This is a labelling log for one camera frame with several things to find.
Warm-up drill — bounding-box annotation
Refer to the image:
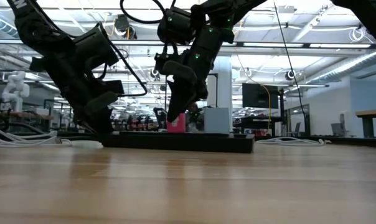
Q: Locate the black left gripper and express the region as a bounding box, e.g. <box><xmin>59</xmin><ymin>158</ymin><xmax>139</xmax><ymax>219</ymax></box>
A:
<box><xmin>29</xmin><ymin>45</ymin><xmax>126</xmax><ymax>136</ymax></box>

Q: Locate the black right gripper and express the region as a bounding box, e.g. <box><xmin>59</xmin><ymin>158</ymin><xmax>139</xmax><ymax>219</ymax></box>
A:
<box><xmin>154</xmin><ymin>29</ymin><xmax>236</xmax><ymax>123</ymax></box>

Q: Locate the pink USB charger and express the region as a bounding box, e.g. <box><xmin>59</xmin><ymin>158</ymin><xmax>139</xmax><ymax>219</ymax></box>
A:
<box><xmin>166</xmin><ymin>112</ymin><xmax>187</xmax><ymax>134</ymax></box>

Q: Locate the white USB charger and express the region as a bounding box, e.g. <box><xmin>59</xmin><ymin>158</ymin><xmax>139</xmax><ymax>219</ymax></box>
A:
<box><xmin>204</xmin><ymin>106</ymin><xmax>230</xmax><ymax>134</ymax></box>

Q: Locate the black power strip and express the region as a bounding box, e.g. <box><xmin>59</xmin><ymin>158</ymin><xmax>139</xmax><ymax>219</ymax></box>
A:
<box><xmin>100</xmin><ymin>130</ymin><xmax>255</xmax><ymax>154</ymax></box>

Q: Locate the white USB cable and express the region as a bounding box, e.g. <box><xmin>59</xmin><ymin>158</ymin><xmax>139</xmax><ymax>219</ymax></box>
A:
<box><xmin>255</xmin><ymin>136</ymin><xmax>332</xmax><ymax>148</ymax></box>
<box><xmin>0</xmin><ymin>125</ymin><xmax>104</xmax><ymax>149</ymax></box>

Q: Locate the black monitor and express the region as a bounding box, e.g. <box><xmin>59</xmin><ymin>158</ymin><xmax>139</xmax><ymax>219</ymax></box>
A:
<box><xmin>242</xmin><ymin>82</ymin><xmax>280</xmax><ymax>110</ymax></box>

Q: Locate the wooden workbench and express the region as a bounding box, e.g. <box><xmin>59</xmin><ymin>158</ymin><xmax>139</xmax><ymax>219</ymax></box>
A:
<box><xmin>0</xmin><ymin>111</ymin><xmax>55</xmax><ymax>131</ymax></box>

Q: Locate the black monitor pole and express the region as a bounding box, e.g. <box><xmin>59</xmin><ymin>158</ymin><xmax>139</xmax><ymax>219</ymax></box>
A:
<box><xmin>279</xmin><ymin>88</ymin><xmax>286</xmax><ymax>136</ymax></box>

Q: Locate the grey chair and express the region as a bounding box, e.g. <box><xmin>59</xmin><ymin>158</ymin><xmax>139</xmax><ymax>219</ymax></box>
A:
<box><xmin>330</xmin><ymin>113</ymin><xmax>348</xmax><ymax>138</ymax></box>

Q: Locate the wooden background table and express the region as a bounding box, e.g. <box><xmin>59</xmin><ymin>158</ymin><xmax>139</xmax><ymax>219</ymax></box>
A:
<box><xmin>355</xmin><ymin>107</ymin><xmax>376</xmax><ymax>139</ymax></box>

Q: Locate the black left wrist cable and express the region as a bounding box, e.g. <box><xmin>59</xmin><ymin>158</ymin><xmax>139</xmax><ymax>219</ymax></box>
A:
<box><xmin>96</xmin><ymin>21</ymin><xmax>149</xmax><ymax>98</ymax></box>

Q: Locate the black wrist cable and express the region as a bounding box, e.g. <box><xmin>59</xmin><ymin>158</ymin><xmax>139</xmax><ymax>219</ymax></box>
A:
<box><xmin>119</xmin><ymin>0</ymin><xmax>178</xmax><ymax>25</ymax></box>
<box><xmin>96</xmin><ymin>21</ymin><xmax>149</xmax><ymax>98</ymax></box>

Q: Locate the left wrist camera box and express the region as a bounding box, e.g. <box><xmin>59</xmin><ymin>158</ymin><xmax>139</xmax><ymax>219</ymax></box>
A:
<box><xmin>72</xmin><ymin>22</ymin><xmax>120</xmax><ymax>68</ymax></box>

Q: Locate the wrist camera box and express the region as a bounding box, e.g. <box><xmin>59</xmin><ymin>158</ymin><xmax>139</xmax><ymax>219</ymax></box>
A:
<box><xmin>156</xmin><ymin>6</ymin><xmax>197</xmax><ymax>45</ymax></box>
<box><xmin>72</xmin><ymin>22</ymin><xmax>120</xmax><ymax>68</ymax></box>

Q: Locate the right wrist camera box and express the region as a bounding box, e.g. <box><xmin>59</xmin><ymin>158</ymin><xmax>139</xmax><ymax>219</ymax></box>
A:
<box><xmin>156</xmin><ymin>6</ymin><xmax>197</xmax><ymax>45</ymax></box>

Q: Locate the yellow hanging cable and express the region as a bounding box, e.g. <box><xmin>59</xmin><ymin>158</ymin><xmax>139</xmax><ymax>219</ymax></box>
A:
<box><xmin>260</xmin><ymin>83</ymin><xmax>273</xmax><ymax>131</ymax></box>

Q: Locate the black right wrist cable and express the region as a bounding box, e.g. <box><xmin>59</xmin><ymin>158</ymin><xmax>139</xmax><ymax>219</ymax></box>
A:
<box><xmin>119</xmin><ymin>0</ymin><xmax>178</xmax><ymax>25</ymax></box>

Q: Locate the black hanging cable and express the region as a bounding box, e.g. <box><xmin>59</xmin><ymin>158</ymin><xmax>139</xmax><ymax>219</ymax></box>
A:
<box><xmin>273</xmin><ymin>0</ymin><xmax>310</xmax><ymax>134</ymax></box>

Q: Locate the black table frame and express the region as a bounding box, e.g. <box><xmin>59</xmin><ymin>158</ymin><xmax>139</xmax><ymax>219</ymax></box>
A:
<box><xmin>0</xmin><ymin>129</ymin><xmax>376</xmax><ymax>149</ymax></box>

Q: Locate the silver ventilation duct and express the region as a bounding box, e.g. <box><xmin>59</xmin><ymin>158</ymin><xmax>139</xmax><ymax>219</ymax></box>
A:
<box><xmin>0</xmin><ymin>6</ymin><xmax>52</xmax><ymax>54</ymax></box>
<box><xmin>309</xmin><ymin>49</ymin><xmax>376</xmax><ymax>84</ymax></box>

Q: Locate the white coiled ceiling cable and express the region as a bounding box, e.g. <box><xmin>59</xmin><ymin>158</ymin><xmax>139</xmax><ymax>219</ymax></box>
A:
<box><xmin>349</xmin><ymin>27</ymin><xmax>367</xmax><ymax>44</ymax></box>

